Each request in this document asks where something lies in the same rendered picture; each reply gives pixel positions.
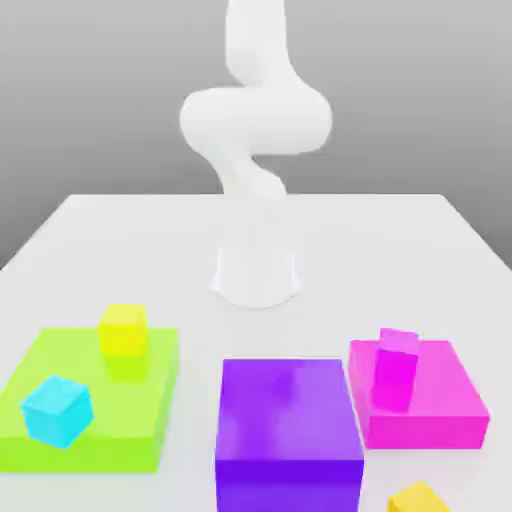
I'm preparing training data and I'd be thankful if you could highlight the small yellow cube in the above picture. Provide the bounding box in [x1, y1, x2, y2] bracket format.
[97, 303, 148, 358]

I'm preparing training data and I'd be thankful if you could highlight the small pink cube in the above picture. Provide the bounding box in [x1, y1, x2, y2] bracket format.
[370, 327, 421, 414]

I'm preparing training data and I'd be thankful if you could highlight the small cyan cube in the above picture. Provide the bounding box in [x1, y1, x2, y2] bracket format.
[19, 374, 96, 451]

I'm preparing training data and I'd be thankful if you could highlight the small orange cube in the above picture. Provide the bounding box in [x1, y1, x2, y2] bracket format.
[386, 480, 453, 512]

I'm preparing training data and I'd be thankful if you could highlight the large purple box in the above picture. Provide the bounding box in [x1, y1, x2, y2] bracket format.
[214, 357, 366, 512]

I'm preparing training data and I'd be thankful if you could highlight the large green box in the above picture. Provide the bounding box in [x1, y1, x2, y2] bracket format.
[0, 326, 180, 475]

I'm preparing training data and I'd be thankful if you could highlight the large pink box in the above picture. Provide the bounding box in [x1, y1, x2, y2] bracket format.
[346, 338, 492, 451]

